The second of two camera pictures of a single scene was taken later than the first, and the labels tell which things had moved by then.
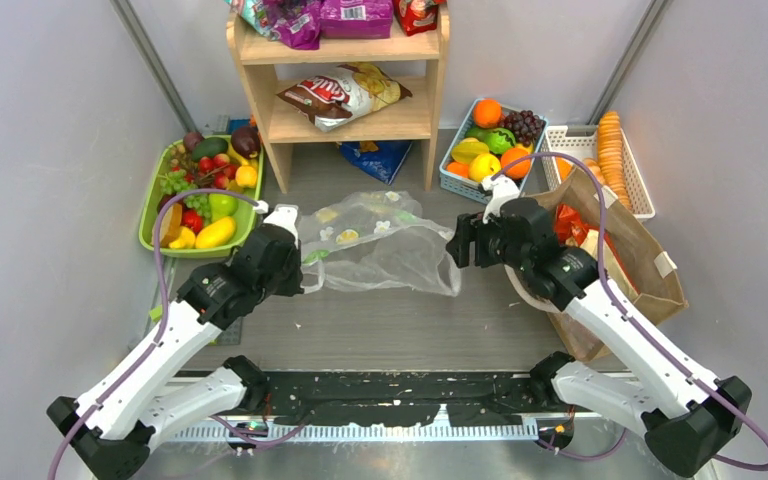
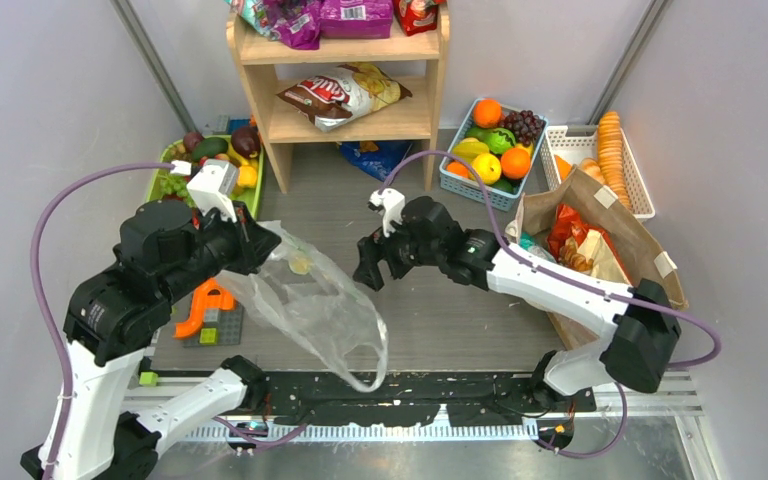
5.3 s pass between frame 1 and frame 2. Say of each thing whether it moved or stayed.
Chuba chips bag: stayed
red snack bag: stayed
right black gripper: moved
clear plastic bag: moved
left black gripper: moved
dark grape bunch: stayed
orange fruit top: stayed
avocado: stayed
